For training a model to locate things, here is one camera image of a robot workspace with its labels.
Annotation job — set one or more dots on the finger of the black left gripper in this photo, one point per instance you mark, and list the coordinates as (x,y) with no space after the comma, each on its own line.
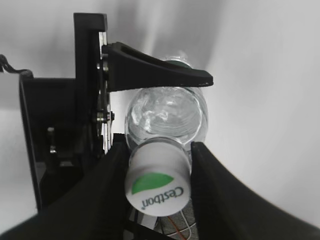
(130,69)

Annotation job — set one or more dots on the white green bottle cap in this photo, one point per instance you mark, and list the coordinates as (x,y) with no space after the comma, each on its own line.
(158,180)

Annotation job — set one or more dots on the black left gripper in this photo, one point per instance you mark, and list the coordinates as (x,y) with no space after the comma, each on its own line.
(64,118)

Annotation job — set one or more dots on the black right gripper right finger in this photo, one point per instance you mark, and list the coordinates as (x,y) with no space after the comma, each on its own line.
(226,209)

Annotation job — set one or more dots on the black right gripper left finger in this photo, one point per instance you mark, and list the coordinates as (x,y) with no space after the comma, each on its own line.
(94,209)

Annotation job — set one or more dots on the clear Cestbon water bottle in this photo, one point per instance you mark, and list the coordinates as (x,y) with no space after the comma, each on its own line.
(160,126)

